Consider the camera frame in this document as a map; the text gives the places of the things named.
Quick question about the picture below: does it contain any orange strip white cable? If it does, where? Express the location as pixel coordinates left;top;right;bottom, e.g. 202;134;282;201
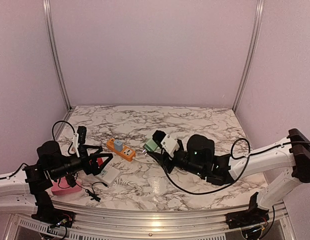
133;156;158;166

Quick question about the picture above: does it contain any orange power strip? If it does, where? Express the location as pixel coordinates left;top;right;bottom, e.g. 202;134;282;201
106;138;136;162

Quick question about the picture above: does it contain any left aluminium frame post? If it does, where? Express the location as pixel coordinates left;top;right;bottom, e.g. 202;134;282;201
43;0;72;112

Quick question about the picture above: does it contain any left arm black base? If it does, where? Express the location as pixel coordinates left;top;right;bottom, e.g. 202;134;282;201
31;191;75;228

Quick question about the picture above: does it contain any white multicolour power strip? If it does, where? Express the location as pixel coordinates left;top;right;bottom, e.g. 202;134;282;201
95;165;121;186

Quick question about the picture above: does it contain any right aluminium frame post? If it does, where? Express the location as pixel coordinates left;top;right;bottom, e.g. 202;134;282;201
232;0;265;113

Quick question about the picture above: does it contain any pink triangular power strip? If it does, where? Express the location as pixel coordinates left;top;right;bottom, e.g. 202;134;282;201
50;177;81;196

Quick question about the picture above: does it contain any aluminium front rail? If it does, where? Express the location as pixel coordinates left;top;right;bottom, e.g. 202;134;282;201
4;197;296;240

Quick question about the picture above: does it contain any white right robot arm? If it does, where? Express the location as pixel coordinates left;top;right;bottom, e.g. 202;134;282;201
146;128;310;224

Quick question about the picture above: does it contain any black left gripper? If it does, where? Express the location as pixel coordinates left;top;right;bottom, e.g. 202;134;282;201
50;145;113;181

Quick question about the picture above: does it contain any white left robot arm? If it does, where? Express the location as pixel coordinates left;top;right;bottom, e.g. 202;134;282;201
0;140;113;223

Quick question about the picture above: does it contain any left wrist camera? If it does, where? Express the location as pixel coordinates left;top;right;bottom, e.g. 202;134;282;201
70;126;87;157

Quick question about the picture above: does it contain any black power adapter with cable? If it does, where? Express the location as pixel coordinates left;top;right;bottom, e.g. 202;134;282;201
64;173;110;202

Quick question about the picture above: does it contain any aluminium frame post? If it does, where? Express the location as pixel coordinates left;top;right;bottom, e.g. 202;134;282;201
43;0;72;112
232;0;265;113

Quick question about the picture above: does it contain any red cube socket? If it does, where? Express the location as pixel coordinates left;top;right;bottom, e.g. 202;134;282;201
93;157;106;174

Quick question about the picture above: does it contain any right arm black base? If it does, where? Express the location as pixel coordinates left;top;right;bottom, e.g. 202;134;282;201
225;192;270;229

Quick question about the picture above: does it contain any green plug adapter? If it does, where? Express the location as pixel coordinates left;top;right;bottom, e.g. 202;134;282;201
142;138;159;154

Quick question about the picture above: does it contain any light blue plug adapter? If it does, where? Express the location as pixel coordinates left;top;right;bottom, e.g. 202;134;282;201
113;139;123;152

